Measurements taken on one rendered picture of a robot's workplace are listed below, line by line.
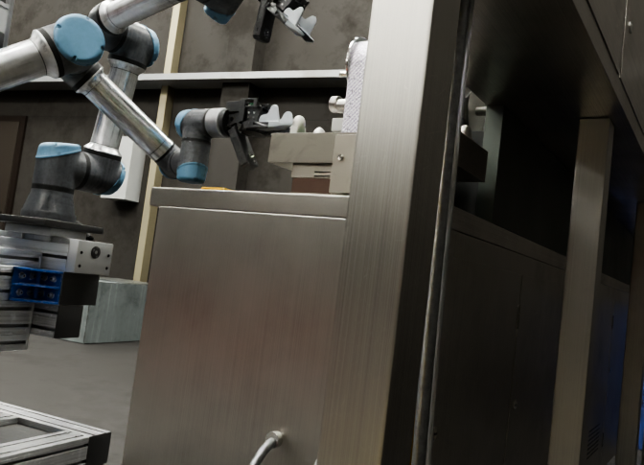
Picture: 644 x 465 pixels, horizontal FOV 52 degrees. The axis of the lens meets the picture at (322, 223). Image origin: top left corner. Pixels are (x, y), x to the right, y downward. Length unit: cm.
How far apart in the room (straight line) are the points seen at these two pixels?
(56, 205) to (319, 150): 95
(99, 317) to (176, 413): 437
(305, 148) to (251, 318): 35
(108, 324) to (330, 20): 335
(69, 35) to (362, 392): 126
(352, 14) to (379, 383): 586
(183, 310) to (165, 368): 12
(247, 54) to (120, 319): 269
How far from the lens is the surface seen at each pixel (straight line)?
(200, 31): 709
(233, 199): 130
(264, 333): 123
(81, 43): 165
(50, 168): 202
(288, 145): 132
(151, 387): 141
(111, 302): 578
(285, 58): 645
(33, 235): 202
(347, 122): 150
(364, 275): 54
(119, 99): 181
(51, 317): 193
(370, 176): 55
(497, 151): 136
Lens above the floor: 75
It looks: 5 degrees up
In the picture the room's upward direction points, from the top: 7 degrees clockwise
